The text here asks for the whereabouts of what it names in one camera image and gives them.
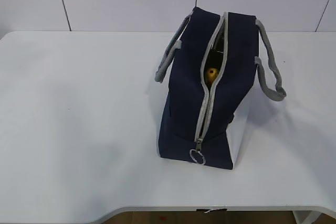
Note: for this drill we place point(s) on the navy blue lunch bag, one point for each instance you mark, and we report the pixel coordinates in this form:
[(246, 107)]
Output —
[(206, 125)]

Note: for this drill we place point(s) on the white table leg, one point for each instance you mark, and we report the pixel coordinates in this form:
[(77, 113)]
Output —
[(306, 217)]

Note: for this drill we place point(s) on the yellow pear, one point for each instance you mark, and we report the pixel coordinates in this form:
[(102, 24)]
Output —
[(210, 76)]

